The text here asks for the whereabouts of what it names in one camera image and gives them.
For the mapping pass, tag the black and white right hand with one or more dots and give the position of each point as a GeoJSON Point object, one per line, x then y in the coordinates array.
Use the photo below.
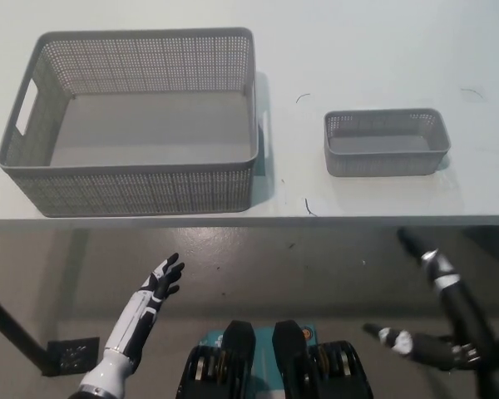
{"type": "Point", "coordinates": [443, 274]}

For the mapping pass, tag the white and black left hand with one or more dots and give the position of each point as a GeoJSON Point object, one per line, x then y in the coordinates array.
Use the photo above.
{"type": "Point", "coordinates": [139, 309]}

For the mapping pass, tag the small grey perforated basket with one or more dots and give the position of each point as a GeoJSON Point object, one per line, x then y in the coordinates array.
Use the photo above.
{"type": "Point", "coordinates": [382, 164]}

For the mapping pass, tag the black and teal robot body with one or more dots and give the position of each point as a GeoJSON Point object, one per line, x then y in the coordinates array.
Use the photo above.
{"type": "Point", "coordinates": [241, 345]}

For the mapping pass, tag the large grey perforated basket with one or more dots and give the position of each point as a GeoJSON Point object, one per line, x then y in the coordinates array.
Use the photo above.
{"type": "Point", "coordinates": [129, 189]}

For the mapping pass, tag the black table leg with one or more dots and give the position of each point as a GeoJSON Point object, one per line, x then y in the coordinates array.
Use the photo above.
{"type": "Point", "coordinates": [16, 328]}

